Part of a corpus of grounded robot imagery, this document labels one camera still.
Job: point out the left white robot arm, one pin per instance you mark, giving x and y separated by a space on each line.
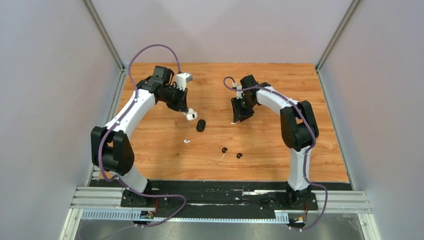
111 149

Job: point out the aluminium frame rail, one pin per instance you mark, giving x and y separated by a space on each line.
104 203

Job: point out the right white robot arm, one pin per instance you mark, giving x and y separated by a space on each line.
299 129

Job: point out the white earbud charging case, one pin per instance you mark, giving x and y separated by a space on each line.
190 114

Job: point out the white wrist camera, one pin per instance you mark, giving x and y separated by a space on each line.
182 79
238 89

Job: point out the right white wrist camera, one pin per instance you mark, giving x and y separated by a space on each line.
238 89

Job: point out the black earbud charging case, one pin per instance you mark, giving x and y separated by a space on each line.
200 126

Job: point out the left aluminium corner post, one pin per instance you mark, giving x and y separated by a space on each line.
96 19

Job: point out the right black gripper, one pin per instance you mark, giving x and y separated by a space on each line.
240 114

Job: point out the right aluminium corner post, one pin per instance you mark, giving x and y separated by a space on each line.
348 15

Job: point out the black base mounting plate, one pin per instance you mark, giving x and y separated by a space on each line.
215 199

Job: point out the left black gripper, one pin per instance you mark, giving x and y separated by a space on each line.
180 105

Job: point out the aluminium corner post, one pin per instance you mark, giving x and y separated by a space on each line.
348 15
96 19

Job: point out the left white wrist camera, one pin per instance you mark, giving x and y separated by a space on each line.
182 79

